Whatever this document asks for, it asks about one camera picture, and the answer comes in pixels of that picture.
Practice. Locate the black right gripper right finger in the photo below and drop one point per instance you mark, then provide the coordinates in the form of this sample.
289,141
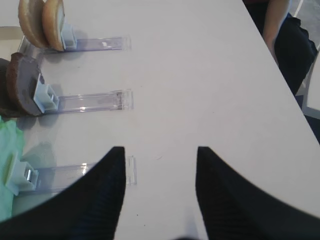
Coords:
232,208

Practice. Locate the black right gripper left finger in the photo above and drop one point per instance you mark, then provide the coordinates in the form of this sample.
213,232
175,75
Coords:
89,209

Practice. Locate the green lettuce leaf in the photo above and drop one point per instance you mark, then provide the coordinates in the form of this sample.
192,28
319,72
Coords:
11,144

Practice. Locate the brown meat patty inner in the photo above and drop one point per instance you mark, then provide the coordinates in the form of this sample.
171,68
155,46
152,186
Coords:
7,108

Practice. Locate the brown meat patty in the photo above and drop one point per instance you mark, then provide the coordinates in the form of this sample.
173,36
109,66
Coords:
22,74
7,108

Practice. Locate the brown meat patty outer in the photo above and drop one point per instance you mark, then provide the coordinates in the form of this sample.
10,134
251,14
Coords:
22,74

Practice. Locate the clear long strip right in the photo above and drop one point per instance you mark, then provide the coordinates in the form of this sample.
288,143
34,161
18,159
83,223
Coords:
26,48

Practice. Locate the seated person dark clothes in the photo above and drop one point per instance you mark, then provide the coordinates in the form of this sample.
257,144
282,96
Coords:
289,44

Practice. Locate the brown bun half outer right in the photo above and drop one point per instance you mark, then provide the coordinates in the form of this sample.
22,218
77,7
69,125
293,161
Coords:
53,15

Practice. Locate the brown bun half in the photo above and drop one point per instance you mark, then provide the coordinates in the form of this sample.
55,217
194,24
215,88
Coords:
30,20
53,15

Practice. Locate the brown bun half inner right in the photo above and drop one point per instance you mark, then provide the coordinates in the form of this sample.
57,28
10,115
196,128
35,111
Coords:
30,20

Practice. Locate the clear rail lettuce holder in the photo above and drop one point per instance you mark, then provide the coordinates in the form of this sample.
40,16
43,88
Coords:
56,179

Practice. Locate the white pusher block lettuce rail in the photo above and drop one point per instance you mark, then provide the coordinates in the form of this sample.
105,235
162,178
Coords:
21,177

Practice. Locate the clear rail patty holder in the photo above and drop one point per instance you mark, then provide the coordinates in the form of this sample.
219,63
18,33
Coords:
110,101

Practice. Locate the white pusher block patty rail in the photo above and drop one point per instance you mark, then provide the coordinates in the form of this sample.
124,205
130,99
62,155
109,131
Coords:
44,96

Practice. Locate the clear rail right bun holder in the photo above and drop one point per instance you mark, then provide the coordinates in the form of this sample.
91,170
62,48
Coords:
119,43

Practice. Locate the white pusher block bun rail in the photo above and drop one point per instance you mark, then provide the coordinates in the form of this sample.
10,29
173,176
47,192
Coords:
68,37

